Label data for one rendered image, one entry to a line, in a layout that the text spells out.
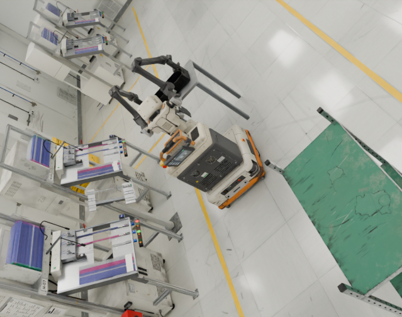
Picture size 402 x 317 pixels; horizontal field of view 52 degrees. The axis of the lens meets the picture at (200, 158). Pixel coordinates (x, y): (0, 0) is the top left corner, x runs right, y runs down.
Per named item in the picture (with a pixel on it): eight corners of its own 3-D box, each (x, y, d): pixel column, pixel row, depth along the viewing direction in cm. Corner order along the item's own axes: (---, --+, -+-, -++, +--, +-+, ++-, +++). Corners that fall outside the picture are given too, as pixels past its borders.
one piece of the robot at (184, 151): (202, 146, 364) (187, 144, 346) (177, 170, 379) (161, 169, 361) (197, 137, 369) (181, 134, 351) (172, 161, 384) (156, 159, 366)
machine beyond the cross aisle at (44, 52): (133, 51, 840) (46, -5, 736) (138, 69, 778) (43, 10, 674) (97, 100, 888) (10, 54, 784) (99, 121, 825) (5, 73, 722)
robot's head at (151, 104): (158, 107, 371) (147, 94, 373) (144, 122, 380) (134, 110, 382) (165, 105, 384) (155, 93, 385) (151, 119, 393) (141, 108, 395)
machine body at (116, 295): (165, 254, 467) (119, 238, 434) (177, 308, 414) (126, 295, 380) (133, 287, 490) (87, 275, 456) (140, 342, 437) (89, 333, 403)
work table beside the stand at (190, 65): (250, 117, 453) (196, 82, 409) (207, 156, 483) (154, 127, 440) (240, 94, 485) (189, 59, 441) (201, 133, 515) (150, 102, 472)
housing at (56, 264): (65, 238, 411) (60, 229, 402) (64, 278, 374) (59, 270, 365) (56, 241, 410) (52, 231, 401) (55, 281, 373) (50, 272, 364)
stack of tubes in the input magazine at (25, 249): (44, 227, 394) (17, 218, 379) (41, 270, 355) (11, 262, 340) (38, 235, 398) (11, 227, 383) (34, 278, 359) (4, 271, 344)
